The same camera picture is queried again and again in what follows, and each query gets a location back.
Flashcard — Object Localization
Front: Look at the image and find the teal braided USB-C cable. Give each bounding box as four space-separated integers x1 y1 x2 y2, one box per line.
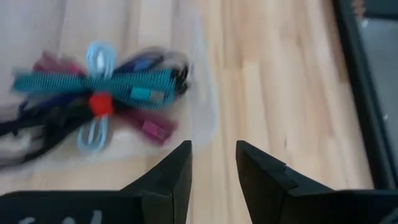
11 68 178 110

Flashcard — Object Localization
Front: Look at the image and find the black aluminium table frame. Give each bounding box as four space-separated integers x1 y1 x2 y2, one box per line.
331 0 398 191

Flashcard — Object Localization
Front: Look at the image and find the clear plastic container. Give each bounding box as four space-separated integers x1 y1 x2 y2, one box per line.
0 0 221 180

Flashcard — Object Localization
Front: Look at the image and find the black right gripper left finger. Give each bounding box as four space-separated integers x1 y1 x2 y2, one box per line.
120 139 193 224

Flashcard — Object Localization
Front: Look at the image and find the light blue USB-C cable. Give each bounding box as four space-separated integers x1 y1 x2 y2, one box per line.
76 41 117 154

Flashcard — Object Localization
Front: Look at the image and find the bundle of coloured cables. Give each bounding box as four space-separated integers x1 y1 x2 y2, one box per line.
0 51 192 170

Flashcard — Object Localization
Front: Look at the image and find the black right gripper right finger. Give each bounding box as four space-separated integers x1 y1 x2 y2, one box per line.
235 139 345 224

